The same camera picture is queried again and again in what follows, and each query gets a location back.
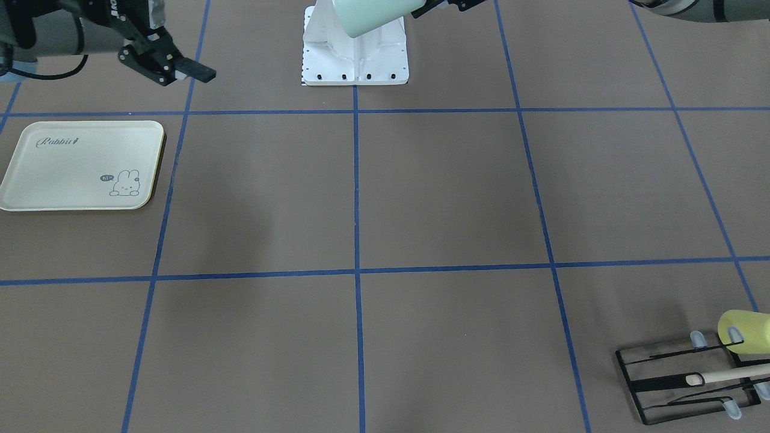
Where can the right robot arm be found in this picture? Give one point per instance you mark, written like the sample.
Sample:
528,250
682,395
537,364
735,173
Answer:
52,40

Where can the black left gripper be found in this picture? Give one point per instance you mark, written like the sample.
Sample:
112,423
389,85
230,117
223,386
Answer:
464,5

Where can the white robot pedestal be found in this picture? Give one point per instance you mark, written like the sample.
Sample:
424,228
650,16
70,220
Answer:
332,58

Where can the black wire cup rack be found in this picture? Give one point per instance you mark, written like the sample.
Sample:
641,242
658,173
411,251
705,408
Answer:
692,376

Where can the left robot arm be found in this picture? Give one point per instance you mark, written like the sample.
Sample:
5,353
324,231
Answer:
687,11

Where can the green cup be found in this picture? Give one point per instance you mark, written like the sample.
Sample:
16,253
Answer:
360,17

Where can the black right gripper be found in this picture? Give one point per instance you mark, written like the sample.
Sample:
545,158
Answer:
124,16

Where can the yellow cup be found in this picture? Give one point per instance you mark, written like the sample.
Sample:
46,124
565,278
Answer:
744,332

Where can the cream rabbit tray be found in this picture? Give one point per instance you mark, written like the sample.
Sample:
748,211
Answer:
83,165

